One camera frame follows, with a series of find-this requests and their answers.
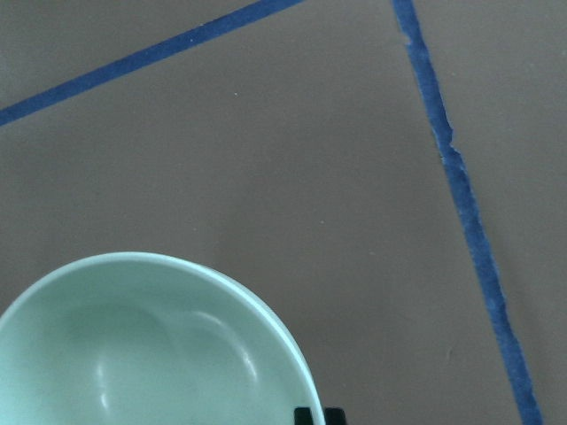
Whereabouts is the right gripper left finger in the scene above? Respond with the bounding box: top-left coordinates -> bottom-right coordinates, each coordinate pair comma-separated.
293,407 -> 313,425

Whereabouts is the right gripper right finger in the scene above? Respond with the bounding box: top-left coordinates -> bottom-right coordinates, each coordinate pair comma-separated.
323,407 -> 346,425

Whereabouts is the light green bowl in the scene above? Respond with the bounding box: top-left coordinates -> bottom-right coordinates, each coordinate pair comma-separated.
1,252 -> 325,424

